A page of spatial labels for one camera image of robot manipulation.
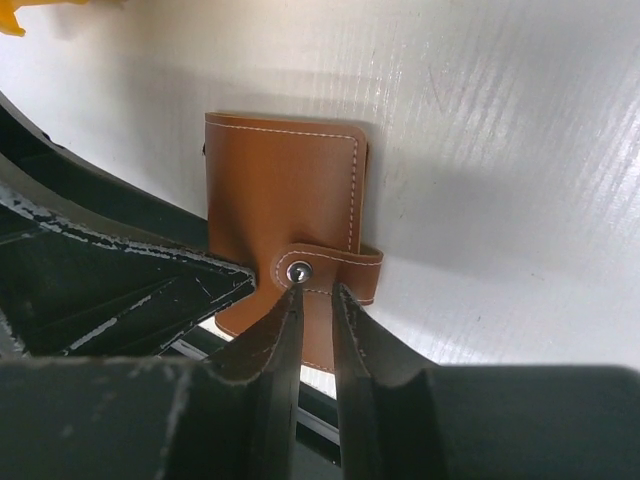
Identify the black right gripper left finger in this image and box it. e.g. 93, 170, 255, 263
1, 287, 304, 479

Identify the yellow plastic bin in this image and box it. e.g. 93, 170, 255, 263
0, 0, 126, 37

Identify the brown leather card holder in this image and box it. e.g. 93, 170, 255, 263
204, 113, 383, 373

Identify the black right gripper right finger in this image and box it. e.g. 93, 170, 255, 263
332, 284, 639, 479

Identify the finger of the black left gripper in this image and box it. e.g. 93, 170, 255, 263
1, 97, 232, 268
1, 182, 255, 356

